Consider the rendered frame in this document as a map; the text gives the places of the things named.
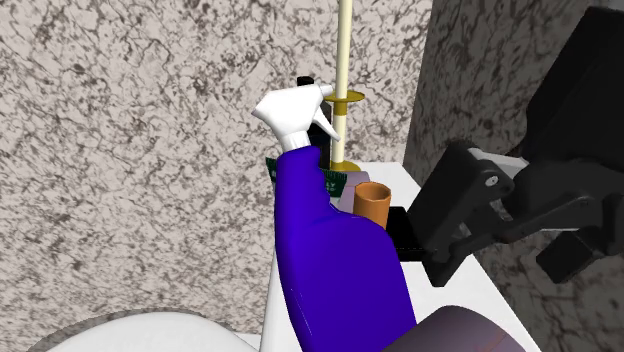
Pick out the cream pole with gold base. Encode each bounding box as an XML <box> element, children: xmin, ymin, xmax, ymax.
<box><xmin>323</xmin><ymin>0</ymin><xmax>366</xmax><ymax>173</ymax></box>

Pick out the orange cup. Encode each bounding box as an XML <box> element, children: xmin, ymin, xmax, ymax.
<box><xmin>352</xmin><ymin>181</ymin><xmax>393</xmax><ymax>230</ymax></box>

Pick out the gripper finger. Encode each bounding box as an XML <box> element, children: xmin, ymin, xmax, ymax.
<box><xmin>408</xmin><ymin>140</ymin><xmax>607</xmax><ymax>287</ymax></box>
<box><xmin>536</xmin><ymin>192</ymin><xmax>624</xmax><ymax>285</ymax></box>

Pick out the purple rounded object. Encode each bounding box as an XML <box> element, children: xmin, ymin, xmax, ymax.
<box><xmin>383</xmin><ymin>305</ymin><xmax>529</xmax><ymax>352</ymax></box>

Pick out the green box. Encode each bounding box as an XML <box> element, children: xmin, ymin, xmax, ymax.
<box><xmin>265</xmin><ymin>155</ymin><xmax>348</xmax><ymax>199</ymax></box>

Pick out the pale lilac block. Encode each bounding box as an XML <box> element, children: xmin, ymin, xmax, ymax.
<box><xmin>334</xmin><ymin>186</ymin><xmax>363</xmax><ymax>214</ymax></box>

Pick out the blue spray bottle white trigger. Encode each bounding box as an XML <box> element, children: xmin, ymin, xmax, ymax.
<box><xmin>250</xmin><ymin>83</ymin><xmax>418</xmax><ymax>352</ymax></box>

